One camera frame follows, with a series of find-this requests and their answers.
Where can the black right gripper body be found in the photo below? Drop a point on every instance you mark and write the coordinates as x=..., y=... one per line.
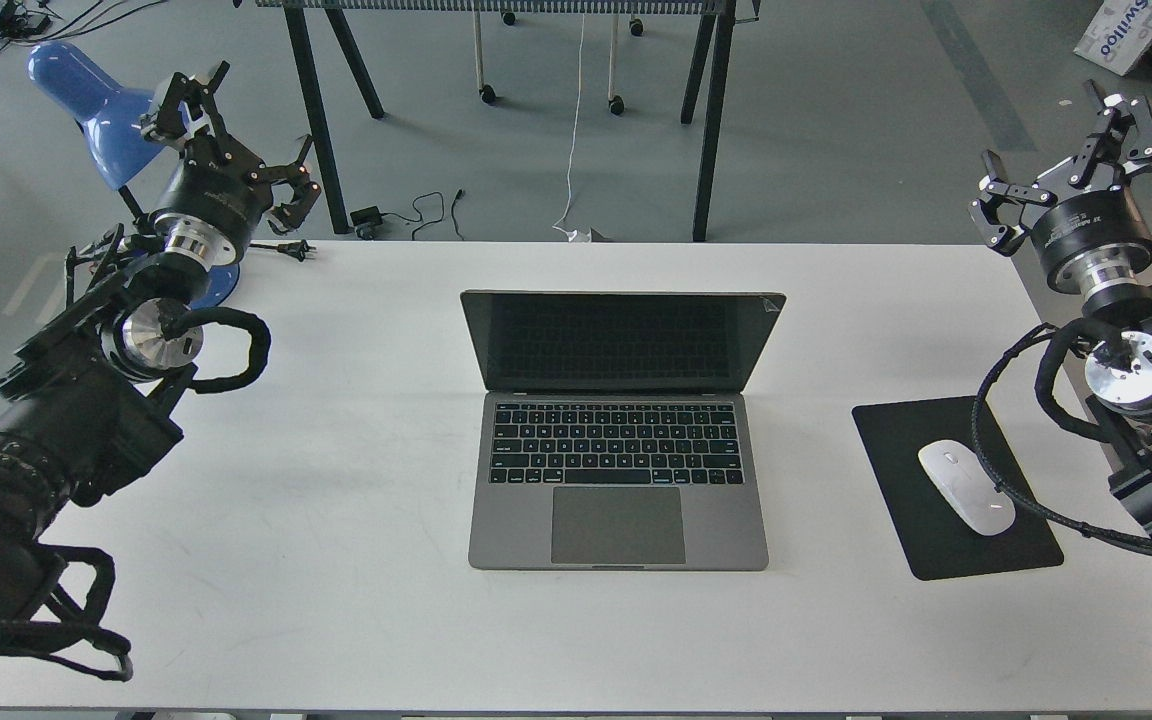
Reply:
x=1092, y=241

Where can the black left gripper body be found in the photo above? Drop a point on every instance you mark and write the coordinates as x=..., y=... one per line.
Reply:
x=214, y=184

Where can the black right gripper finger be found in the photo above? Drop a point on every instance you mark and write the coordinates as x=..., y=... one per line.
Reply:
x=1116, y=150
x=995, y=193

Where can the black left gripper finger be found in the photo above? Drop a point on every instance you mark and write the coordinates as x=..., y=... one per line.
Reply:
x=288, y=216
x=183, y=116

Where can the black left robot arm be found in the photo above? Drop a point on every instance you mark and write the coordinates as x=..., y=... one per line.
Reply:
x=92, y=394

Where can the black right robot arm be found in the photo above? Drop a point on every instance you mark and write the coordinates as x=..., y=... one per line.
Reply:
x=1095, y=378

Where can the white cardboard box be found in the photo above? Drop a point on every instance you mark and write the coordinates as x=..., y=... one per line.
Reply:
x=1118, y=36

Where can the white computer mouse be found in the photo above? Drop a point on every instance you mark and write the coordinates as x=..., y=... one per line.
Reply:
x=957, y=474

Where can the white rolling cart legs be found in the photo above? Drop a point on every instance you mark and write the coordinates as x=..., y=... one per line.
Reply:
x=614, y=101

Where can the black mouse pad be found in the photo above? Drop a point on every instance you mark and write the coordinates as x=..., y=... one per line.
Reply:
x=938, y=544

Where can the grey open laptop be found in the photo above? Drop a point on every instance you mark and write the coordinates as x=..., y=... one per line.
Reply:
x=615, y=434

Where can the black power adapter with cable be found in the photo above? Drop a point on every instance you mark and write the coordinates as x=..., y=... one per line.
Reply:
x=366, y=221

